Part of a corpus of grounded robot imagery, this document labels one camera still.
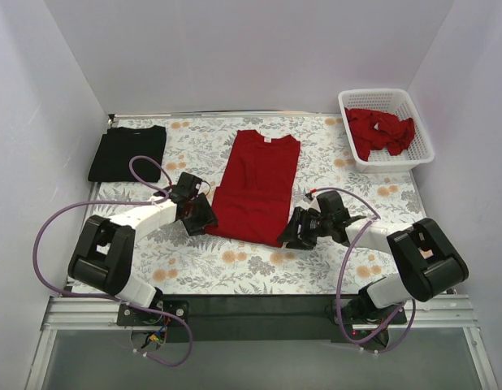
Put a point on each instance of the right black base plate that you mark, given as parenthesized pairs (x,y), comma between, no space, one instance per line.
(353,313)

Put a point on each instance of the white plastic laundry basket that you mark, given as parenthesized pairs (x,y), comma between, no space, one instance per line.
(392,101)

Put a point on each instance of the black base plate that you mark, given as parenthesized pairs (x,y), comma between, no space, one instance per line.
(353,313)
(153,313)

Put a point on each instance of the aluminium frame rail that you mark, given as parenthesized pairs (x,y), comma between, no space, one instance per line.
(258,342)

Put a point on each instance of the red t-shirts in basket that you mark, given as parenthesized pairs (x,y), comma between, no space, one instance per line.
(374,130)

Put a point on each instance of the folded black t-shirt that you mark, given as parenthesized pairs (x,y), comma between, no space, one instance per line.
(119,145)

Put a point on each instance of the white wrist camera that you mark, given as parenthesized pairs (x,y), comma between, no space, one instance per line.
(310,200)
(160,196)

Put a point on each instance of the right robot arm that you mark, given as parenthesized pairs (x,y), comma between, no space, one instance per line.
(427,263)

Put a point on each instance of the red t-shirt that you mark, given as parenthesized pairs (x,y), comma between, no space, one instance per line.
(252,202)

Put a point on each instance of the floral patterned table mat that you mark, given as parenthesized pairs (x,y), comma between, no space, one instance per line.
(175,262)

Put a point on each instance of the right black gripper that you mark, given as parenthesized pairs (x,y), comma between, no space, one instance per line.
(305,227)

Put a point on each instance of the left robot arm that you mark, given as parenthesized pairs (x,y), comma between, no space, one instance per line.
(103,255)

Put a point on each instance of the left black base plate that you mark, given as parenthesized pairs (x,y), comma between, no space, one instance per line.
(153,313)

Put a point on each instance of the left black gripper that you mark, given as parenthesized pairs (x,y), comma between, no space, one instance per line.
(198,213)

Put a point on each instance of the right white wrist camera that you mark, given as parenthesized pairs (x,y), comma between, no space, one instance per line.
(310,200)

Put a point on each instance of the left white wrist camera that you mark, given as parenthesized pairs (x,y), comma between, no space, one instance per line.
(160,196)

